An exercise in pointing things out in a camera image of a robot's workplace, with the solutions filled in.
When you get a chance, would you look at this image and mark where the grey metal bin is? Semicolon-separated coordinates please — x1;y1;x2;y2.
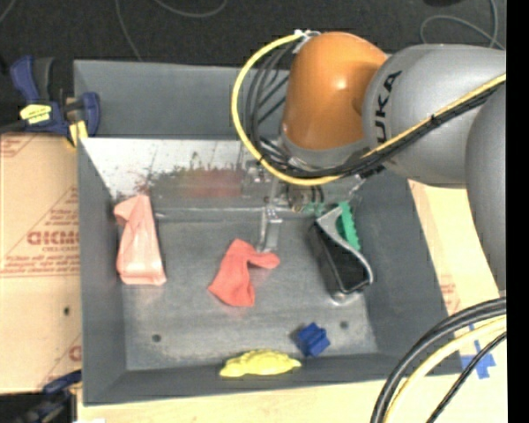
72;58;463;404

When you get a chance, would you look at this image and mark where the pink cloth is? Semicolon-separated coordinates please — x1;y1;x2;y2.
113;193;168;287

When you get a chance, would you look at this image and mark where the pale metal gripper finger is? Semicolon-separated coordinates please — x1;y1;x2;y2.
266;208;285;253
257;209;268;252

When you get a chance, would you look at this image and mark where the blue toy block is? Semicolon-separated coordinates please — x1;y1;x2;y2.
290;322;332;358

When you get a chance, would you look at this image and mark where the brown cardboard board red print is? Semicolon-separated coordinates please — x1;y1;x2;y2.
0;131;83;397

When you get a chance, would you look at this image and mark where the green ribbed piece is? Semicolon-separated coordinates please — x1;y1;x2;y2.
336;200;363;252

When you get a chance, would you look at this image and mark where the yellow toy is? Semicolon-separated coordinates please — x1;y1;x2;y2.
218;348;302;379

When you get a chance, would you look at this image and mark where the red cloth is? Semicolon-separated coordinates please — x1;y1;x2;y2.
206;237;282;308

